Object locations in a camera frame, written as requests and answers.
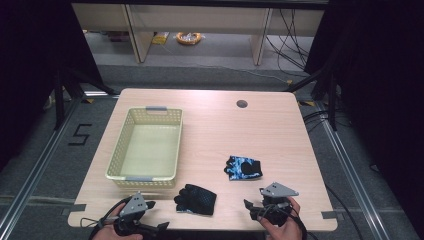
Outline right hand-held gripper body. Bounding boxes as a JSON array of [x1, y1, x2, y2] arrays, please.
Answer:
[[259, 181, 300, 228]]

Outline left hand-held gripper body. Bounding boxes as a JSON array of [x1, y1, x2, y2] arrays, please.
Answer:
[[113, 192, 151, 238]]

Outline blue camouflage fingerless glove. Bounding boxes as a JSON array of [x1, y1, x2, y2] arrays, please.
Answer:
[[223, 155, 264, 182]]

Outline black mesh glove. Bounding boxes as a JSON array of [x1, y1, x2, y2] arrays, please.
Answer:
[[173, 183, 218, 216]]

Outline cream perforated plastic basket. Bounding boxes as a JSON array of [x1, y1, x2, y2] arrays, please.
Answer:
[[105, 105, 184, 190]]

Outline person's right hand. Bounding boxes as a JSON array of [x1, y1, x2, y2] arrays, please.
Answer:
[[259, 196, 303, 240]]

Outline person's left hand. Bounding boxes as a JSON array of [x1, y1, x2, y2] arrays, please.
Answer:
[[91, 201, 144, 240]]

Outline black metal stand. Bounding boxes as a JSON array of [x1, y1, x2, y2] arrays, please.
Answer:
[[52, 64, 118, 132], [283, 61, 338, 132]]

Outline black curtain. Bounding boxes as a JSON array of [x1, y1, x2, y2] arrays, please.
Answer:
[[0, 0, 105, 172], [303, 0, 424, 231]]

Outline yellow packet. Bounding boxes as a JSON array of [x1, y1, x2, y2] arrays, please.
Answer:
[[151, 31, 171, 46]]

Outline beige desk with panel legs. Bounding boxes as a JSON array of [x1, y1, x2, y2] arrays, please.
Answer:
[[71, 3, 326, 66]]

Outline left hand-held gripper black cable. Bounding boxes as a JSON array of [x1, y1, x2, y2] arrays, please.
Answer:
[[79, 195, 134, 240]]

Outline black floor cable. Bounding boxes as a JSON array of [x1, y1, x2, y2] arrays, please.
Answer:
[[324, 184, 365, 240]]

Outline silver metal floor rail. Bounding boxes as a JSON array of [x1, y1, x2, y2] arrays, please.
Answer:
[[0, 95, 83, 232], [314, 99, 384, 240]]

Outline black floor cables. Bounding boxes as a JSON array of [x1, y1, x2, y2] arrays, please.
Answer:
[[302, 108, 351, 135]]

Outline white floor cable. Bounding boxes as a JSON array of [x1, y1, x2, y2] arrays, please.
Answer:
[[159, 42, 292, 85]]

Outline bundle of black hanging cables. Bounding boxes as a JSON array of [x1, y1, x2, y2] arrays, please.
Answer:
[[265, 8, 315, 72]]

